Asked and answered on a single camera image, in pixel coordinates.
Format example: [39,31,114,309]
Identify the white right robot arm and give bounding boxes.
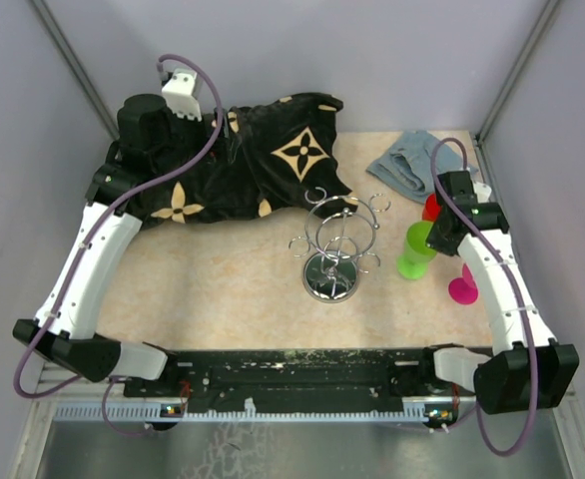
[418,171,579,415]

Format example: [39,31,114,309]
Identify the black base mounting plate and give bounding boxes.
[122,348,452,414]

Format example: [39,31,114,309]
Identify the chrome wine glass rack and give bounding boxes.
[288,187,392,304]

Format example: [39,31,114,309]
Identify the grey slotted cable duct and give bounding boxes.
[53,398,449,424]

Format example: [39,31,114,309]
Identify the green wine glass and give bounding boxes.
[396,221,437,280]

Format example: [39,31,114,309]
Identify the left aluminium corner rail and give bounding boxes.
[26,0,119,140]

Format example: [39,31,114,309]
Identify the pink wine glass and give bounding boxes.
[448,263,479,305]

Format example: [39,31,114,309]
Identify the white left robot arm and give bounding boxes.
[13,94,255,396]

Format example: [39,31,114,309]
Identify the folded light blue jeans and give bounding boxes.
[365,129,479,206]

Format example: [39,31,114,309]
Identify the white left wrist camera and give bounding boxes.
[161,69,202,121]

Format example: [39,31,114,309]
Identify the red wine glass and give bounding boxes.
[421,194,441,223]

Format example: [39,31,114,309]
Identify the black floral pattern blanket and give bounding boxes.
[126,93,351,229]

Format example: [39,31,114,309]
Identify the aluminium corner frame rail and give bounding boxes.
[474,0,563,147]

